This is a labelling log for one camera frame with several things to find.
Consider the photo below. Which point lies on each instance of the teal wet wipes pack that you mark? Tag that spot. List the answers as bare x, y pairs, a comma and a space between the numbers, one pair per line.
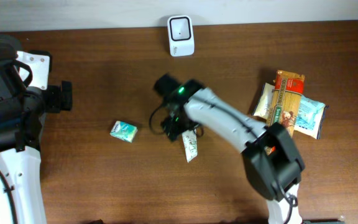
310, 117

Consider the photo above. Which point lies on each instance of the small teal tissue pack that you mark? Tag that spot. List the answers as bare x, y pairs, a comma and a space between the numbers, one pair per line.
123, 131

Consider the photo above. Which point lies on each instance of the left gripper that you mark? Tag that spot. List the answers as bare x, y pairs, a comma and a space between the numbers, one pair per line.
60, 101

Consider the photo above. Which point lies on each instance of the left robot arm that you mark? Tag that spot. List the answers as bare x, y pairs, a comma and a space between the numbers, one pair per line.
20, 192

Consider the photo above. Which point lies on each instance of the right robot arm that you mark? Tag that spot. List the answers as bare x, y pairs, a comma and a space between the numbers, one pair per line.
272, 162

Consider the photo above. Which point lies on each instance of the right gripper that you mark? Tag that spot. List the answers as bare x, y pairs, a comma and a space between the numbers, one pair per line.
171, 130

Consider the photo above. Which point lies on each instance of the white tube with beige cap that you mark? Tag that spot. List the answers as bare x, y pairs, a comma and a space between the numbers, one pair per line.
190, 144

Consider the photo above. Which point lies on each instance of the yellow white snack bag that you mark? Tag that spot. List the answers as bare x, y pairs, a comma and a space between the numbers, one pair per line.
263, 105

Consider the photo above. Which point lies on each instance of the white barcode scanner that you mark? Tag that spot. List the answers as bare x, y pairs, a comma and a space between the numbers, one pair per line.
181, 36

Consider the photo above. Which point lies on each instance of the red spaghetti packet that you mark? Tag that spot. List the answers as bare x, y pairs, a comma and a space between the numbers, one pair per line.
286, 99

